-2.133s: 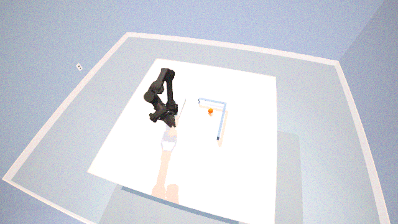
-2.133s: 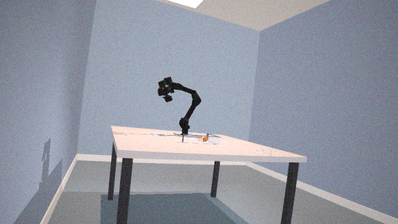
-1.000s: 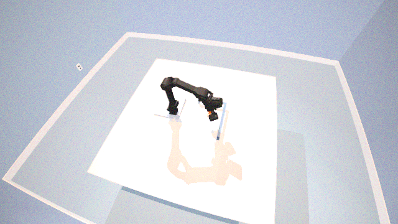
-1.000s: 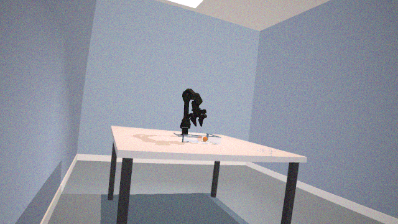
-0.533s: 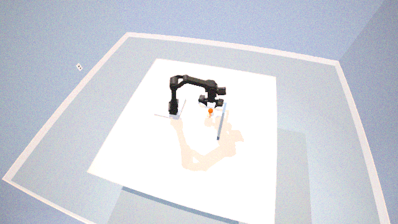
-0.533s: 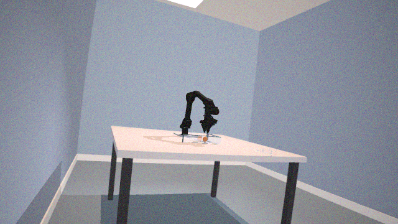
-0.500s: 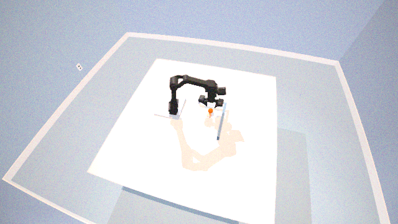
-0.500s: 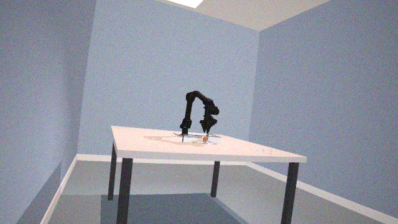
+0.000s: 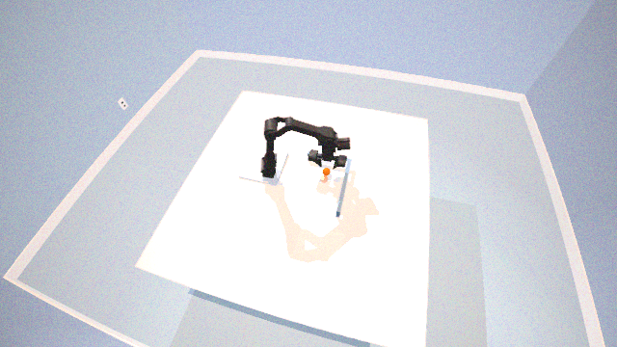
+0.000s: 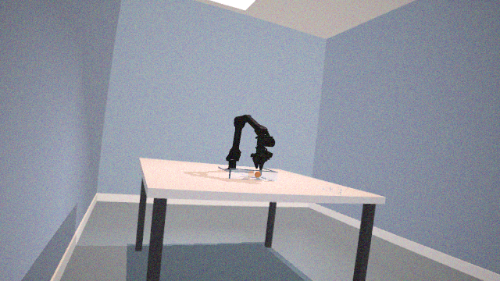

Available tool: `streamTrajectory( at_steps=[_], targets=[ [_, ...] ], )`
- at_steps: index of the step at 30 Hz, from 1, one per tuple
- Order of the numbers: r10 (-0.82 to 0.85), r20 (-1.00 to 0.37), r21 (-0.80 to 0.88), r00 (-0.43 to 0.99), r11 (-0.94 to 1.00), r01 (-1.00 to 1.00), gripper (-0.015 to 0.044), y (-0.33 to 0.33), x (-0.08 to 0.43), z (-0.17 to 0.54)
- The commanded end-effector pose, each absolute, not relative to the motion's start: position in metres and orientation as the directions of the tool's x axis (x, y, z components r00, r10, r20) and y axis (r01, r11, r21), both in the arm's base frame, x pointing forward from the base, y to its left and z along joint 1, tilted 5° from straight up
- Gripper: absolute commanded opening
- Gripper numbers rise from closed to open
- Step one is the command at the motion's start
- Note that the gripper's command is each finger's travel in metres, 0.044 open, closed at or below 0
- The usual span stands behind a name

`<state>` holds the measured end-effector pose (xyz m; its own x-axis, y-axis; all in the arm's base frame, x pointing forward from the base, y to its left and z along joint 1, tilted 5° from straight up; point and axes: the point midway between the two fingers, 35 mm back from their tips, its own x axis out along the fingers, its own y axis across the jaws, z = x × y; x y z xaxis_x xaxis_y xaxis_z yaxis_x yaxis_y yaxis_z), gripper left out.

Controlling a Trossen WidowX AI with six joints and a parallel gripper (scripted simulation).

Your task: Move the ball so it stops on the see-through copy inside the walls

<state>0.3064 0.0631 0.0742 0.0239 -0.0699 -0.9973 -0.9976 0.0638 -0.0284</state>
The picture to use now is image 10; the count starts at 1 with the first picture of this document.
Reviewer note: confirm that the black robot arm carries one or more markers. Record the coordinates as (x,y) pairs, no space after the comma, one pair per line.
(263,138)

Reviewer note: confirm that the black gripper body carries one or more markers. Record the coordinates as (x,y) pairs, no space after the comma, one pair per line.
(260,153)

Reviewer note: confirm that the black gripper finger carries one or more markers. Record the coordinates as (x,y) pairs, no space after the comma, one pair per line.
(255,160)
(261,163)

